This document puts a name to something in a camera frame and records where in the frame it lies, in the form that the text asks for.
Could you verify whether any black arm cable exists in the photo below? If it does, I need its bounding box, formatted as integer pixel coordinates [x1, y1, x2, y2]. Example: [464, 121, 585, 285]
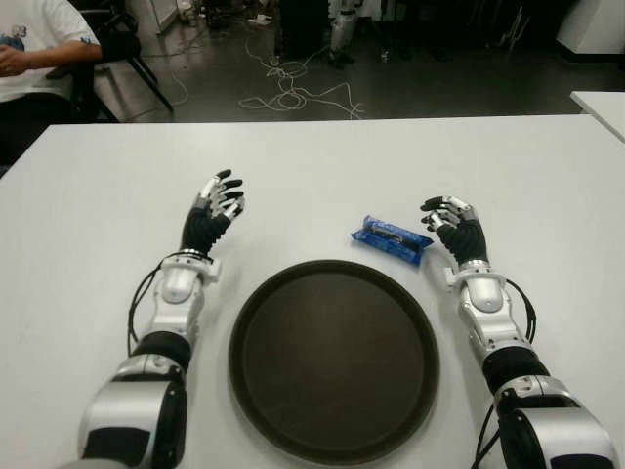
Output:
[505, 277, 538, 343]
[125, 251, 170, 356]

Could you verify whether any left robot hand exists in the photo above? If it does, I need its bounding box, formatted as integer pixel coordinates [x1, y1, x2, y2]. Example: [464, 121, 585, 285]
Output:
[181, 168, 245, 256]

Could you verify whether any white cabinet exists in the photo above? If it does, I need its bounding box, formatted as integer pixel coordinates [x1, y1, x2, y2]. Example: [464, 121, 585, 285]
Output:
[556, 0, 625, 63]

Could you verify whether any person in white t-shirt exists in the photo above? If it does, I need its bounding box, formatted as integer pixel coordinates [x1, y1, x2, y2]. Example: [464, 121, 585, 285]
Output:
[0, 0, 104, 167]

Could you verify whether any white side table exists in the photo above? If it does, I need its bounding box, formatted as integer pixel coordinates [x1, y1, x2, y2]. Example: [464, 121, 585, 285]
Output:
[569, 90, 625, 136]

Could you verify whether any black chair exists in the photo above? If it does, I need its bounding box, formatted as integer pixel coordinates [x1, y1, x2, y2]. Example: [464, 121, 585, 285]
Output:
[72, 0, 175, 123]

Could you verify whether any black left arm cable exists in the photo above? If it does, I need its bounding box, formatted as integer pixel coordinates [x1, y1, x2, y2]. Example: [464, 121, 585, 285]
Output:
[125, 251, 170, 356]

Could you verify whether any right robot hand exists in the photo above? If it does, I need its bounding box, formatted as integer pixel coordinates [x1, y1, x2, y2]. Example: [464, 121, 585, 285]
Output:
[420, 194, 489, 269]

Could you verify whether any round dark brown tray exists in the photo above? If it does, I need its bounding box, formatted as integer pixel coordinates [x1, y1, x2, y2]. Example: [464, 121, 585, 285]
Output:
[228, 258, 441, 464]

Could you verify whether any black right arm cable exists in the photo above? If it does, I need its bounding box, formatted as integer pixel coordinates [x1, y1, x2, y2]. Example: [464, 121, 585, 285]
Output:
[505, 277, 538, 343]

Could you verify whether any white floor cable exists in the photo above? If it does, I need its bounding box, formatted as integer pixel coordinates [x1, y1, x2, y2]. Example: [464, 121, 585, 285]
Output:
[238, 28, 365, 121]

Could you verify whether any blue Oreo packet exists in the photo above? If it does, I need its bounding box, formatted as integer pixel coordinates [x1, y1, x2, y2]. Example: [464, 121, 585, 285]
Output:
[349, 213, 435, 268]

